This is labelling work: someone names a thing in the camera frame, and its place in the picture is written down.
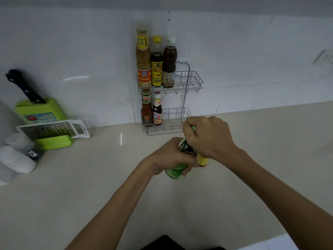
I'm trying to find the silver wire wall rack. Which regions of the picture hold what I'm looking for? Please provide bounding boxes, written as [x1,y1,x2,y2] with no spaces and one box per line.
[137,60,204,136]

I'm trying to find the white plastic bottle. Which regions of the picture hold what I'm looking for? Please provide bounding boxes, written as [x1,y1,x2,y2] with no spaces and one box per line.
[0,145,36,174]

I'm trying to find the small dark sauce bottle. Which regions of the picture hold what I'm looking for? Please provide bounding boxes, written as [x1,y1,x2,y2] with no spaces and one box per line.
[152,91,163,125]

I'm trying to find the small red chili sauce bottle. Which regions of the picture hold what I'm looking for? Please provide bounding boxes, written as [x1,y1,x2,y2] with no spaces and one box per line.
[141,90,153,126]

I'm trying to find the clear capped brown sauce bottle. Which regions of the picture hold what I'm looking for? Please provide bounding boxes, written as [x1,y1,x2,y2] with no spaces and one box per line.
[162,37,178,89]

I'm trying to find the person's left hand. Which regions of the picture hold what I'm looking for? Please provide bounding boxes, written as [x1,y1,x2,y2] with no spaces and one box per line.
[140,137,199,177]

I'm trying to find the black handled knife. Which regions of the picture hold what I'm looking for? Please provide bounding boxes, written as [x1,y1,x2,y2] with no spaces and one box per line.
[5,69,47,104]

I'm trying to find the white flat grater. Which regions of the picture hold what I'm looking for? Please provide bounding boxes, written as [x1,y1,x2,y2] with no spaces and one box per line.
[15,119,91,141]

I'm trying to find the yellow capped dark sauce bottle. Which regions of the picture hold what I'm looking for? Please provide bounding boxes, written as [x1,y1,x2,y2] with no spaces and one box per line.
[150,36,164,87]

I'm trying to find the translucent capped dark bottle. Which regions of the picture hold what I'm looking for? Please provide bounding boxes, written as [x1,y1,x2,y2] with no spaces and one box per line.
[5,132,44,161]

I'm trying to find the green knife block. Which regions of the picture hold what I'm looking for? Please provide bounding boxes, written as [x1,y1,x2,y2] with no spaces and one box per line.
[14,98,69,125]

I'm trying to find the person's right hand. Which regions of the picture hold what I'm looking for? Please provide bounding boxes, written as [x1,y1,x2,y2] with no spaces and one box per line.
[182,116,241,167]

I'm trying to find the tall orange sauce bottle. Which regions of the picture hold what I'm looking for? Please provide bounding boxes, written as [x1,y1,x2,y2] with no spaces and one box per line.
[135,24,152,88]

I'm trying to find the green bottle with yellow label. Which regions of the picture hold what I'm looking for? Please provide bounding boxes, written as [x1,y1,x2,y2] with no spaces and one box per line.
[164,126,210,180]

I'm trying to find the white wall socket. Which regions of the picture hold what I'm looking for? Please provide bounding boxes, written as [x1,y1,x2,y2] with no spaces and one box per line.
[312,49,333,66]

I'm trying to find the person's right forearm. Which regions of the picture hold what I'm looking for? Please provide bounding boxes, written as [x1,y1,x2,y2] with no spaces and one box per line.
[221,148,333,250]

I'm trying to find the green grater container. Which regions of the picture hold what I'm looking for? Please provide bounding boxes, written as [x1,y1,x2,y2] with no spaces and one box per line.
[34,135,74,151]

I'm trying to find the person's left forearm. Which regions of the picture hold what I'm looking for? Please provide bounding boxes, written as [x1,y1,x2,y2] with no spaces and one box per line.
[65,159,156,250]

